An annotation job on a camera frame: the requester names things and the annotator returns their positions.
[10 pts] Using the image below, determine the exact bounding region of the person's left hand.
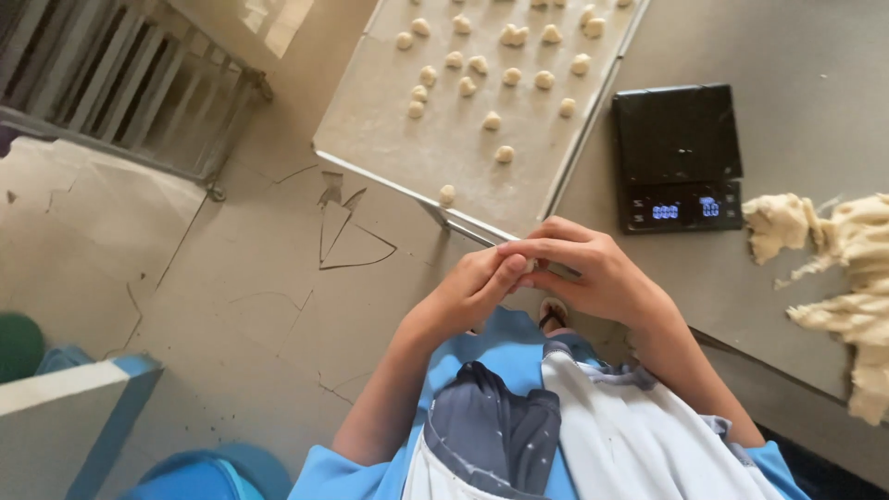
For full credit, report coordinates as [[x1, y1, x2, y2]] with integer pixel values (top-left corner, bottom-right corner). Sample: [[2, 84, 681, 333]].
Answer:
[[415, 246, 530, 336]]

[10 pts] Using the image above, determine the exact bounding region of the person's right hand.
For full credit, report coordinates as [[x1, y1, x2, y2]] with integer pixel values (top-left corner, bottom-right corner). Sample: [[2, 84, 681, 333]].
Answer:
[[496, 216, 669, 328]]

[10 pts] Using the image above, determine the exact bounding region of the person's sandalled foot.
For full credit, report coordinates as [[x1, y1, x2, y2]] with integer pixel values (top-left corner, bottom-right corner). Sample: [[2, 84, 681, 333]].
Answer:
[[538, 296, 571, 337]]

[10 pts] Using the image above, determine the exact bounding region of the light blue shirt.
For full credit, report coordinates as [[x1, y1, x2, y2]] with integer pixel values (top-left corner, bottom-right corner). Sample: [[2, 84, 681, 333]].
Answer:
[[288, 306, 812, 500]]

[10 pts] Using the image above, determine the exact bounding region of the metal baking tray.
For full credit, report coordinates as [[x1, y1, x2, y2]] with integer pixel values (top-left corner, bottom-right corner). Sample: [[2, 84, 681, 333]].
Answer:
[[313, 0, 652, 248]]

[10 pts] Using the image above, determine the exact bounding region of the black digital kitchen scale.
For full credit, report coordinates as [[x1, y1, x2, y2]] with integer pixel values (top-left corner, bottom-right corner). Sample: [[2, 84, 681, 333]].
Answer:
[[610, 83, 745, 236]]

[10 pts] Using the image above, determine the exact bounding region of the group of dough balls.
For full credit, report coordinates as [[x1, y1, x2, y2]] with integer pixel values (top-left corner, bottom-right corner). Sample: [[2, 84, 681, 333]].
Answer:
[[394, 0, 634, 207]]

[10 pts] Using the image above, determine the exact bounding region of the white and grey apron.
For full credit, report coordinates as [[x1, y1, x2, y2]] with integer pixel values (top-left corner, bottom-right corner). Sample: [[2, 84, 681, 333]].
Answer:
[[401, 339, 787, 500]]

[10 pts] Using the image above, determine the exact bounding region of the large heap of dough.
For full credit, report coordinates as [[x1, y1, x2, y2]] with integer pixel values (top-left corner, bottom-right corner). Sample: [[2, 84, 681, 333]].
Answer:
[[741, 192, 889, 426]]

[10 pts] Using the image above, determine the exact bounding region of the blue plastic bin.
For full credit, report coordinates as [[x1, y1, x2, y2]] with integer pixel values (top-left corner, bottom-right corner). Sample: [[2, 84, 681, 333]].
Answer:
[[117, 443, 294, 500]]

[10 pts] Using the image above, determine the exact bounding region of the metal tray rack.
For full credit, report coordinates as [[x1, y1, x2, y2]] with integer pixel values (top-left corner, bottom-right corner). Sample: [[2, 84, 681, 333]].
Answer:
[[0, 0, 274, 203]]

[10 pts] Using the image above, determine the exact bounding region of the blue cloth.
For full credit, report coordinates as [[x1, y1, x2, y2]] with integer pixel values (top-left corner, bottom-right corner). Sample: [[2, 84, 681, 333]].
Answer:
[[35, 344, 95, 376]]

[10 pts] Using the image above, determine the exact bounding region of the white and blue table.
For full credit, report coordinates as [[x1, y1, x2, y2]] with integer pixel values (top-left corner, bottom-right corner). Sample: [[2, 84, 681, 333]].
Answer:
[[0, 353, 165, 500]]

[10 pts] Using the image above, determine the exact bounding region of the green round object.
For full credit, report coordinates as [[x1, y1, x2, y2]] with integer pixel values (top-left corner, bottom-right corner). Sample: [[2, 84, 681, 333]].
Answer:
[[0, 312, 47, 385]]

